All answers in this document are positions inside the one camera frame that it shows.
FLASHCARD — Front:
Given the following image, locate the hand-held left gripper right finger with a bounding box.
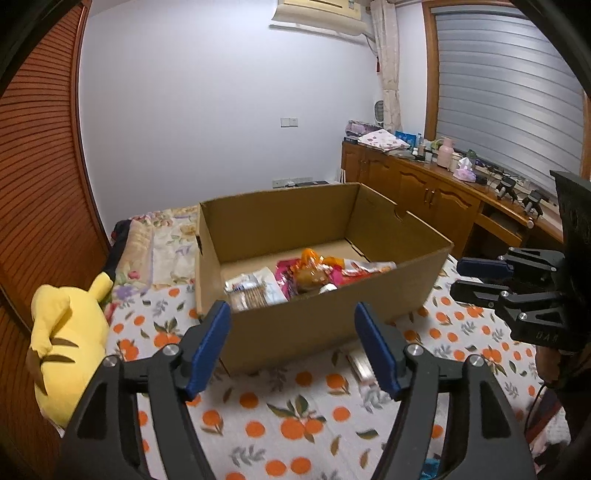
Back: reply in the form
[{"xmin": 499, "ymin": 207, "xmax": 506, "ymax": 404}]
[{"xmin": 354, "ymin": 302, "xmax": 536, "ymax": 480}]

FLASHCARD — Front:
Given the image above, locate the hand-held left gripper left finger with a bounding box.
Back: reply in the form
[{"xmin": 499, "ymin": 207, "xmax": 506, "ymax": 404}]
[{"xmin": 60, "ymin": 300, "xmax": 232, "ymax": 480}]

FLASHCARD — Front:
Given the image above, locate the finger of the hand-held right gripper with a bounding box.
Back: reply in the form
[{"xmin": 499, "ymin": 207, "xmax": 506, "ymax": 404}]
[
  {"xmin": 449, "ymin": 279, "xmax": 561, "ymax": 324},
  {"xmin": 456, "ymin": 247, "xmax": 559, "ymax": 284}
]

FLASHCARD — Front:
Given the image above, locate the white roll snack packet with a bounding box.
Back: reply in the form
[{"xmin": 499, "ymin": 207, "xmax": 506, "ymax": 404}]
[{"xmin": 346, "ymin": 352, "xmax": 375, "ymax": 384}]

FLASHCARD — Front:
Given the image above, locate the clear cracker packet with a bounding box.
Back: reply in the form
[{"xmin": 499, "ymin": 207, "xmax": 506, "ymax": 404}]
[{"xmin": 228, "ymin": 284, "xmax": 269, "ymax": 311}]

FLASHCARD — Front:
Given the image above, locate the silver and blue snack packet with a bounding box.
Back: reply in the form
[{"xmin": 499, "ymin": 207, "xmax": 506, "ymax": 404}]
[{"xmin": 225, "ymin": 272, "xmax": 252, "ymax": 294}]

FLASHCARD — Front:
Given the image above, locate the cardboard box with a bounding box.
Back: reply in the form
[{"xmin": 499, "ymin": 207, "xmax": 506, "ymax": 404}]
[{"xmin": 194, "ymin": 182, "xmax": 455, "ymax": 376}]

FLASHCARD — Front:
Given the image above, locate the silver printed snack packet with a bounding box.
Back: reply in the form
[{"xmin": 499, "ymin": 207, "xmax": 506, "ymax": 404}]
[{"xmin": 249, "ymin": 267, "xmax": 289, "ymax": 304}]

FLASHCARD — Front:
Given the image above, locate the silver and orange snack packet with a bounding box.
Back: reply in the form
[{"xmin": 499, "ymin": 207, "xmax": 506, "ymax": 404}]
[{"xmin": 342, "ymin": 259, "xmax": 398, "ymax": 278}]

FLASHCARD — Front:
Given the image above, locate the pink snack packet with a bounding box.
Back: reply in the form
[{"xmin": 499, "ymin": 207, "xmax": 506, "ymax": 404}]
[{"xmin": 274, "ymin": 249, "xmax": 345, "ymax": 296}]

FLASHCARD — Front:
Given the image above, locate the person's right forearm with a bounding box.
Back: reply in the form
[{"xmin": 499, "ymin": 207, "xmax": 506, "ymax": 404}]
[{"xmin": 536, "ymin": 344, "xmax": 591, "ymax": 444}]

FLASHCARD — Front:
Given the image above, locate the spare black gripper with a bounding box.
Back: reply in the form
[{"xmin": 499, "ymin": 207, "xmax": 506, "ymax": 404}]
[
  {"xmin": 522, "ymin": 189, "xmax": 548, "ymax": 227},
  {"xmin": 494, "ymin": 174, "xmax": 519, "ymax": 201}
]

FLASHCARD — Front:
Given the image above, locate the pink tissue pack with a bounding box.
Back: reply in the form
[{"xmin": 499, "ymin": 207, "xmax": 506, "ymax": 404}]
[{"xmin": 452, "ymin": 157, "xmax": 477, "ymax": 181}]

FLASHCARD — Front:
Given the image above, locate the orange print bedsheet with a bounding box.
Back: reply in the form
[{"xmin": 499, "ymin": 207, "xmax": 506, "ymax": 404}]
[{"xmin": 104, "ymin": 258, "xmax": 573, "ymax": 480}]

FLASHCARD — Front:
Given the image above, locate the floral quilt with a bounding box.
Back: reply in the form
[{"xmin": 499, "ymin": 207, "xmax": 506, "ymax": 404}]
[{"xmin": 111, "ymin": 205, "xmax": 201, "ymax": 291}]

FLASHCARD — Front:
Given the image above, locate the wooden cabinet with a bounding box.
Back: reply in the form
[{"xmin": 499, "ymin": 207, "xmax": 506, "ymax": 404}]
[{"xmin": 341, "ymin": 141, "xmax": 568, "ymax": 259}]

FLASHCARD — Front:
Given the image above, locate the pink bottle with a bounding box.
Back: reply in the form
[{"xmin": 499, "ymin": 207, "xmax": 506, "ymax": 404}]
[{"xmin": 436, "ymin": 137, "xmax": 454, "ymax": 169}]

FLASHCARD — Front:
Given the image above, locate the cluster of toiletry bottles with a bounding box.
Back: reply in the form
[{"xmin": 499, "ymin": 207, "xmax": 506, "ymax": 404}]
[{"xmin": 412, "ymin": 133, "xmax": 438, "ymax": 162}]

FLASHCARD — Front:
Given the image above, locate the black cloth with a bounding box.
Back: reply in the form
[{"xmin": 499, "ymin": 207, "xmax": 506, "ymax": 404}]
[{"xmin": 110, "ymin": 219, "xmax": 134, "ymax": 259}]

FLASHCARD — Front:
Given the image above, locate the yellow plush toy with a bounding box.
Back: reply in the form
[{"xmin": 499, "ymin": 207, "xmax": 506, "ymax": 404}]
[{"xmin": 25, "ymin": 272, "xmax": 114, "ymax": 428}]

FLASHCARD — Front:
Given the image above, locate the folded pink floral cloth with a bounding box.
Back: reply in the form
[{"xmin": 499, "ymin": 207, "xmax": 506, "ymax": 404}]
[{"xmin": 358, "ymin": 129, "xmax": 411, "ymax": 152}]

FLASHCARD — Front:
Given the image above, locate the grey window blind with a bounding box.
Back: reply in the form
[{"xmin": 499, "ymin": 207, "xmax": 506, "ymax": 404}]
[{"xmin": 434, "ymin": 7, "xmax": 585, "ymax": 181}]

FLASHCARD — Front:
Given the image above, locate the folded purple cloth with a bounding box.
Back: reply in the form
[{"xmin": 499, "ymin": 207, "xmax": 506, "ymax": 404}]
[{"xmin": 345, "ymin": 120, "xmax": 376, "ymax": 139}]

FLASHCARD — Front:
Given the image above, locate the pale floral curtain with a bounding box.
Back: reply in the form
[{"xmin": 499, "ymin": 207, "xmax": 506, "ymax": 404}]
[{"xmin": 369, "ymin": 0, "xmax": 403, "ymax": 134}]

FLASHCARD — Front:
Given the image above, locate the louvred wooden wardrobe door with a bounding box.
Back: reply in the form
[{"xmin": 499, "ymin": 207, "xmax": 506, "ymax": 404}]
[{"xmin": 0, "ymin": 0, "xmax": 112, "ymax": 480}]

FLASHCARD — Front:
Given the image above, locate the white air conditioner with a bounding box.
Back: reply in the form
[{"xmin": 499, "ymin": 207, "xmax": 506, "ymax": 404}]
[{"xmin": 270, "ymin": 0, "xmax": 375, "ymax": 35}]

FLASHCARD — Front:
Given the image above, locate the wooden window frame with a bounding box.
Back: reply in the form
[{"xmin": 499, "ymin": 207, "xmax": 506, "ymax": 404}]
[{"xmin": 421, "ymin": 0, "xmax": 591, "ymax": 185}]

